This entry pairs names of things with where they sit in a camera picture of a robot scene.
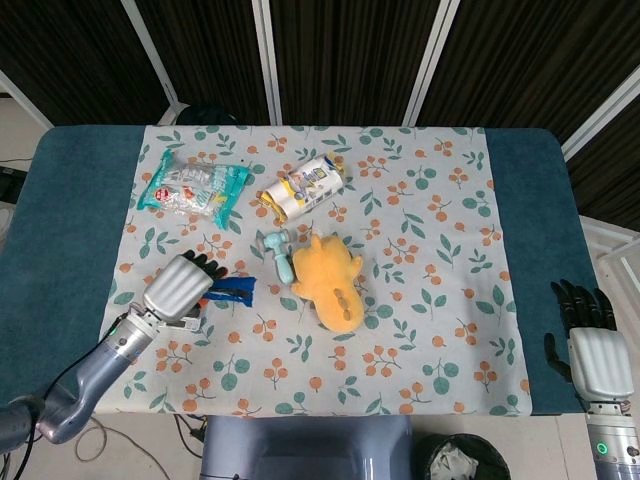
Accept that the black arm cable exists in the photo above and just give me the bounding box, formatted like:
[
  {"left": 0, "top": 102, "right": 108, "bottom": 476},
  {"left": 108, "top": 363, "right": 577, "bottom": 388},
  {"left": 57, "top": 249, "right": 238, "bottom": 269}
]
[{"left": 7, "top": 312, "right": 132, "bottom": 404}]

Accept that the yellow white snack pack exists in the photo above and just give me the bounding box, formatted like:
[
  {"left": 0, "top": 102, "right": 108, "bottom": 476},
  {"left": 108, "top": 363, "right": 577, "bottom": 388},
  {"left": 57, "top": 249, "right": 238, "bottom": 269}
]
[{"left": 261, "top": 152, "right": 348, "bottom": 225}]

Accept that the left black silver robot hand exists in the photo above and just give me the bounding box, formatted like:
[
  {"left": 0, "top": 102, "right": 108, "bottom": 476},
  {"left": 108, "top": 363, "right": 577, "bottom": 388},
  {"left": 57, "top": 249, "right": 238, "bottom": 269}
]
[{"left": 142, "top": 250, "right": 229, "bottom": 324}]

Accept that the black chair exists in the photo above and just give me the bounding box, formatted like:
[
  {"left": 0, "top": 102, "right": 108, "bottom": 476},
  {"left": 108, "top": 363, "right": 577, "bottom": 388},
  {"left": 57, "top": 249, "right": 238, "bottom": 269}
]
[{"left": 176, "top": 102, "right": 242, "bottom": 127}]

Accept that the white partition frame post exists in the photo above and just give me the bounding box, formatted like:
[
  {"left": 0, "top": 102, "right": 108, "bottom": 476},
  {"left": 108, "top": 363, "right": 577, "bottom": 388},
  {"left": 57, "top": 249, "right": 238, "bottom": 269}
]
[
  {"left": 119, "top": 0, "right": 190, "bottom": 125},
  {"left": 0, "top": 68, "right": 57, "bottom": 129},
  {"left": 401, "top": 0, "right": 462, "bottom": 127},
  {"left": 251, "top": 0, "right": 284, "bottom": 126},
  {"left": 559, "top": 64, "right": 640, "bottom": 157}
]

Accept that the white floor cable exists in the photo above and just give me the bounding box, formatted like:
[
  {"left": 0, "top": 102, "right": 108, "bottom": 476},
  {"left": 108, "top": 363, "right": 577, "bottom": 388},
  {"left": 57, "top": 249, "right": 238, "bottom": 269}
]
[{"left": 74, "top": 417, "right": 109, "bottom": 462}]

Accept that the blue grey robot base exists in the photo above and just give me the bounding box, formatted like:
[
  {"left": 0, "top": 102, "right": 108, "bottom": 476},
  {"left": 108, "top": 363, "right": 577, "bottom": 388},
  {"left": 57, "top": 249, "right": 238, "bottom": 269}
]
[{"left": 200, "top": 414, "right": 415, "bottom": 480}]

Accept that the orange plush toy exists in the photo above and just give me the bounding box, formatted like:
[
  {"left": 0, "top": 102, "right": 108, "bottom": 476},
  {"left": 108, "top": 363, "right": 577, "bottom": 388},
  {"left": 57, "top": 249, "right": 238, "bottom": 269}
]
[{"left": 290, "top": 233, "right": 365, "bottom": 333}]

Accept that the blue packaged snack bar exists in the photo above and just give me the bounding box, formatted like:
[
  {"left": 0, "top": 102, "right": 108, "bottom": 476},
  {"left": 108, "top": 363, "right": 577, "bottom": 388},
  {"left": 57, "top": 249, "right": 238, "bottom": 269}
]
[{"left": 205, "top": 275, "right": 258, "bottom": 308}]

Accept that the floral print tablecloth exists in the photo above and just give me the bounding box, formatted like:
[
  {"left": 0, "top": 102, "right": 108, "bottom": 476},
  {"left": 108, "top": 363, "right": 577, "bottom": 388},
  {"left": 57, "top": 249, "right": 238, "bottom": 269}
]
[{"left": 92, "top": 124, "right": 532, "bottom": 417}]

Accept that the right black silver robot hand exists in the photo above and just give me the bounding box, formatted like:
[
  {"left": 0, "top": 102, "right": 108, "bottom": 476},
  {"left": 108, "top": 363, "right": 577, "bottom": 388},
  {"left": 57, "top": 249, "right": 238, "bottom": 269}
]
[{"left": 543, "top": 278, "right": 636, "bottom": 402}]

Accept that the dark teal table cover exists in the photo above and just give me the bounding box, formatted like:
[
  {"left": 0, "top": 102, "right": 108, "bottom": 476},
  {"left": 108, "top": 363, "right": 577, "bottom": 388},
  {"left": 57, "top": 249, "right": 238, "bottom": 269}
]
[{"left": 0, "top": 124, "right": 614, "bottom": 417}]

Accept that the black trash bin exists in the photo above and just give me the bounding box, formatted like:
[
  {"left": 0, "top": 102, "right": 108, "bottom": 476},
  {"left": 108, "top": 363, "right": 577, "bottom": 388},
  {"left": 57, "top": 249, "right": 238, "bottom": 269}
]
[{"left": 416, "top": 432, "right": 512, "bottom": 480}]

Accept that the light blue toy hammer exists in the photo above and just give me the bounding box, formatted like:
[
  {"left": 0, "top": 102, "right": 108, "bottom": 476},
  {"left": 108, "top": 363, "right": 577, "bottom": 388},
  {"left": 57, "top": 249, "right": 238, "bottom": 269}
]
[{"left": 263, "top": 231, "right": 297, "bottom": 285}]

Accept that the teal clear snack bag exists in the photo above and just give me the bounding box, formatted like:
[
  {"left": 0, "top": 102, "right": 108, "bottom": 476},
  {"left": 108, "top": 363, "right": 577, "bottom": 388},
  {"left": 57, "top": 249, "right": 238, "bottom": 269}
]
[{"left": 136, "top": 148, "right": 251, "bottom": 230}]

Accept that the black floor cable bundle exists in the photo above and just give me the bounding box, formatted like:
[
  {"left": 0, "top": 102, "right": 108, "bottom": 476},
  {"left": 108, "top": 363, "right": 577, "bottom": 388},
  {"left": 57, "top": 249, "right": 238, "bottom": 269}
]
[{"left": 0, "top": 434, "right": 54, "bottom": 480}]

